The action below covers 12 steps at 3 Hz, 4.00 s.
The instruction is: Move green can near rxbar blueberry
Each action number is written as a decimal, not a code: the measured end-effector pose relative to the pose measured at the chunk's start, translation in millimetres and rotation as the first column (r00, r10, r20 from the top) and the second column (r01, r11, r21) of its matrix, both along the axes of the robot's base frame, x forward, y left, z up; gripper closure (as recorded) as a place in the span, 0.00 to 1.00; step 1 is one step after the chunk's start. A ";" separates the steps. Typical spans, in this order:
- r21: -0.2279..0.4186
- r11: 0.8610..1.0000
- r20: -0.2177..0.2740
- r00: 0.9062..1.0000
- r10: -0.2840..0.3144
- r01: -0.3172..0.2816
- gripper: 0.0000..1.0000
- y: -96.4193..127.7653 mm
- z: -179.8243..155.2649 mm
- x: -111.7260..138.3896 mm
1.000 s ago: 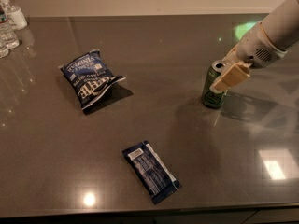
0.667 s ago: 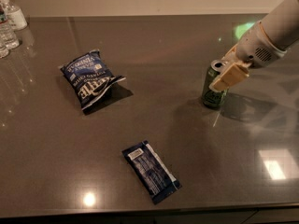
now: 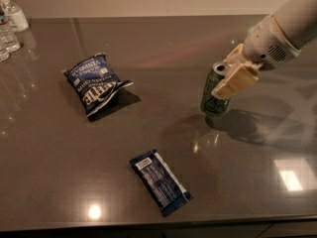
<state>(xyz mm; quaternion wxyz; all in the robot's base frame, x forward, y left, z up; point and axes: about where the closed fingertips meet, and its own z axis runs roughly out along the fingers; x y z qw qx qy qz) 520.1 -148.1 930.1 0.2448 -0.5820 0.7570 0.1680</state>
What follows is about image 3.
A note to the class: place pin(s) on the white hand sanitizer bottle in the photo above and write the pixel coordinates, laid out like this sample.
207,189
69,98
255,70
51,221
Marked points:
15,15

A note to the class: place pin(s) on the green soda can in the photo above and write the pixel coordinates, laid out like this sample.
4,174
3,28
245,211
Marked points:
212,105

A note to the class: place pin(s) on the blue rxbar blueberry wrapper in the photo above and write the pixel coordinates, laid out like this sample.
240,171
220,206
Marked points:
160,181

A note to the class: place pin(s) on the blue kettle chips bag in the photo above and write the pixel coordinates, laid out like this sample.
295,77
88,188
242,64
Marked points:
95,82

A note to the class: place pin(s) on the clear bottle at edge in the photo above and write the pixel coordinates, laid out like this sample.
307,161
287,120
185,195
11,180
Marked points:
4,54

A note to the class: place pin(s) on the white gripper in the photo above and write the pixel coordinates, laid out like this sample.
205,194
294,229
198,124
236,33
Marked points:
266,44

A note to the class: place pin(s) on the clear plastic water bottle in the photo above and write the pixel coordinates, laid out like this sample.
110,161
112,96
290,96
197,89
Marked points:
7,36

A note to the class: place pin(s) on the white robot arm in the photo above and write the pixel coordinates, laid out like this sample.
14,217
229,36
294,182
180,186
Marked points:
298,20

